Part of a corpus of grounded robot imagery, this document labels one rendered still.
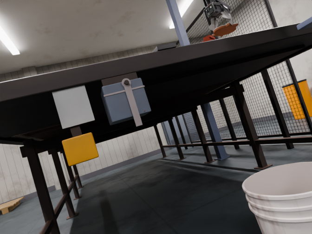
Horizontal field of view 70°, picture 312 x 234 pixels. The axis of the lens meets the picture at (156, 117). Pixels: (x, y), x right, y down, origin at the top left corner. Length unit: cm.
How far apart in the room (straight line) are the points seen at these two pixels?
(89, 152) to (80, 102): 16
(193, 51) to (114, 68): 31
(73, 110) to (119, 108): 14
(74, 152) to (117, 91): 23
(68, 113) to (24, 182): 543
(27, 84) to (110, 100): 25
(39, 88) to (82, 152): 23
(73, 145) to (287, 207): 63
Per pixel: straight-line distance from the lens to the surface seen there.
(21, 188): 617
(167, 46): 85
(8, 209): 529
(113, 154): 594
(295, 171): 101
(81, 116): 74
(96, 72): 77
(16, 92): 77
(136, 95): 74
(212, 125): 313
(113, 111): 72
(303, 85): 510
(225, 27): 131
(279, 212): 76
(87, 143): 71
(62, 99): 76
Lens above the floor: 65
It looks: 3 degrees up
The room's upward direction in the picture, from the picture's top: 18 degrees counter-clockwise
